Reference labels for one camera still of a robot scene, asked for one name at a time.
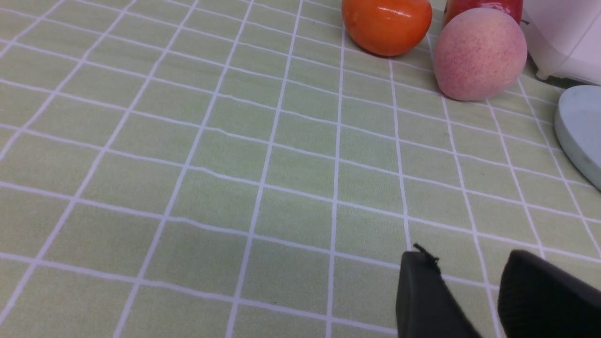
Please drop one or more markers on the red apple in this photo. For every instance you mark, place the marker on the red apple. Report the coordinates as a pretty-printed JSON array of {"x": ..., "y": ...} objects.
[{"x": 514, "y": 8}]

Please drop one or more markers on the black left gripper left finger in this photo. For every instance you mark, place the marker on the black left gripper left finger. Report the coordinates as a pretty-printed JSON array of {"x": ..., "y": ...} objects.
[{"x": 425, "y": 307}]

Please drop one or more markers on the green checkered tablecloth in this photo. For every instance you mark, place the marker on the green checkered tablecloth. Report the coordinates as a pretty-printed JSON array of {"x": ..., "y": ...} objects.
[{"x": 241, "y": 169}]

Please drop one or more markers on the white toaster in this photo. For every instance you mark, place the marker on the white toaster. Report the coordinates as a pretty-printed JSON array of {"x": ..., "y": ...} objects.
[{"x": 564, "y": 38}]

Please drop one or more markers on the light blue plate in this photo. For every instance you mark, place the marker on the light blue plate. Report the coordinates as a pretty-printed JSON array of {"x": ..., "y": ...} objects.
[{"x": 577, "y": 127}]

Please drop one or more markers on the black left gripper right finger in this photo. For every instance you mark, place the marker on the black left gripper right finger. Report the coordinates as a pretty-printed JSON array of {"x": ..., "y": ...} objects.
[{"x": 539, "y": 300}]

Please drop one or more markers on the orange persimmon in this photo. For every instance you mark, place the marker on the orange persimmon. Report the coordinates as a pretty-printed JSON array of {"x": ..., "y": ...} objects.
[{"x": 387, "y": 27}]

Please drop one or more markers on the pink peach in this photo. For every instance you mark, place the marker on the pink peach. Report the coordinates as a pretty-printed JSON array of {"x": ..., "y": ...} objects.
[{"x": 479, "y": 54}]

